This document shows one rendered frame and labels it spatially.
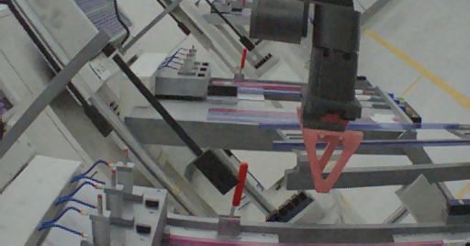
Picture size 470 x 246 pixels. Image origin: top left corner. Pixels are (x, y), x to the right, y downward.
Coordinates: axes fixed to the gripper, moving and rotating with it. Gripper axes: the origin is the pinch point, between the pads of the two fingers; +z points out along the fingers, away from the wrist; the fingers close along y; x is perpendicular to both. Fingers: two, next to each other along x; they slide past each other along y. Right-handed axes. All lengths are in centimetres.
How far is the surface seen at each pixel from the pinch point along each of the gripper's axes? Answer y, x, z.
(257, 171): -452, 6, 113
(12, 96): -19.5, -45.4, -1.2
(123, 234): 5.1, -21.7, 8.7
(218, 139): -96, -14, 18
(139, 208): -6.2, -21.1, 8.6
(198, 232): -16.7, -13.7, 14.4
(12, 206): 8.2, -36.6, 7.2
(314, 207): -130, 14, 42
